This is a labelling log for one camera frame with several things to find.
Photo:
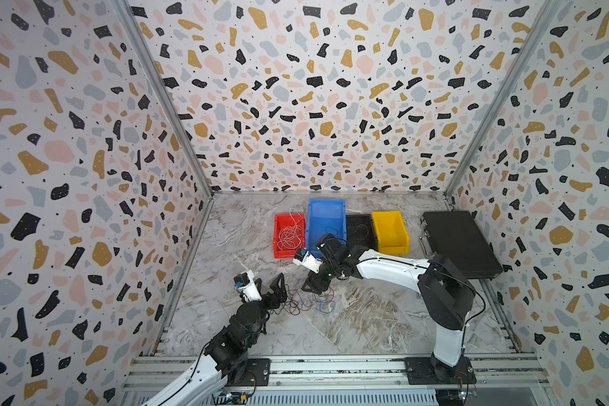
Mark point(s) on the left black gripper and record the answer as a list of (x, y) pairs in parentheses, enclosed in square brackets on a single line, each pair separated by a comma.
[(279, 297)]

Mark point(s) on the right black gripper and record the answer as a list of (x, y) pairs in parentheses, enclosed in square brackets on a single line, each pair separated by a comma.
[(312, 282)]

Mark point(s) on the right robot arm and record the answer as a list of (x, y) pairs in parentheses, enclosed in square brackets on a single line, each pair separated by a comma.
[(447, 294)]

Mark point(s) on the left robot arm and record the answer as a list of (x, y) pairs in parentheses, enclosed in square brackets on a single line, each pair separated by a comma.
[(223, 372)]

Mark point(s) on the red plastic bin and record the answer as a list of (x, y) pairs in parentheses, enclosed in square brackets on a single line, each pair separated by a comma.
[(289, 234)]

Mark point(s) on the blue plastic bin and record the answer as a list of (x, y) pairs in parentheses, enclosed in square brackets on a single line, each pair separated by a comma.
[(325, 216)]

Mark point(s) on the black plastic bin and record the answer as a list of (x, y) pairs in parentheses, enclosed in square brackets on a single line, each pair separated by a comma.
[(360, 231)]

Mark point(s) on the yellow plastic bin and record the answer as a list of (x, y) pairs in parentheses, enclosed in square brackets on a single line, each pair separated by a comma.
[(391, 232)]

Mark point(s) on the black briefcase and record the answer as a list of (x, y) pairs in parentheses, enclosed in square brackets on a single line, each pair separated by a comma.
[(455, 235)]

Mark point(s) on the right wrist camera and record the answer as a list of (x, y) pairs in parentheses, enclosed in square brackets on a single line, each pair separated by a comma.
[(305, 258)]

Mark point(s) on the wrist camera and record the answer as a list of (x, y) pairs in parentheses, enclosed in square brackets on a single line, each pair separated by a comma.
[(244, 284), (305, 258)]

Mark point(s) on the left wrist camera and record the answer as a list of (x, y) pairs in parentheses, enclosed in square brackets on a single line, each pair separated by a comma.
[(244, 284)]

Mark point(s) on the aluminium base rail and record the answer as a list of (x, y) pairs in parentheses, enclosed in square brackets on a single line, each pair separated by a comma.
[(490, 379)]

